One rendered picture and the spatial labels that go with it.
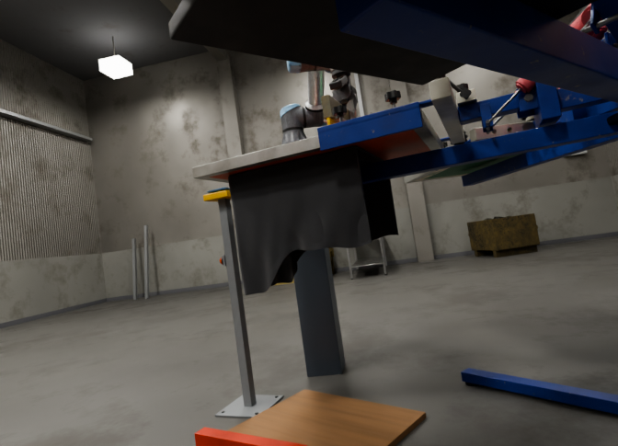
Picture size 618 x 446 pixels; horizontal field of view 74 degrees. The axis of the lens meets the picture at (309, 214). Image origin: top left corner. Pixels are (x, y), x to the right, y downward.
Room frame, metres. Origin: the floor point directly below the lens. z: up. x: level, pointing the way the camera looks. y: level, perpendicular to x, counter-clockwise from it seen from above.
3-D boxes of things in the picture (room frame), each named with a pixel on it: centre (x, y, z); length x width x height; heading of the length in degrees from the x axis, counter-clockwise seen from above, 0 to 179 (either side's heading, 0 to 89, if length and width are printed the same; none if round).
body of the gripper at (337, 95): (1.50, -0.20, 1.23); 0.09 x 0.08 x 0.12; 157
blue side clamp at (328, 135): (1.16, -0.21, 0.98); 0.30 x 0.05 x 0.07; 67
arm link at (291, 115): (2.20, 0.01, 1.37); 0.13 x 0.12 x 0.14; 97
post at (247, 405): (1.84, 0.37, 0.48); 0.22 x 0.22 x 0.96; 67
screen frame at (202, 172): (1.51, -0.10, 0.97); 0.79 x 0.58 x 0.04; 67
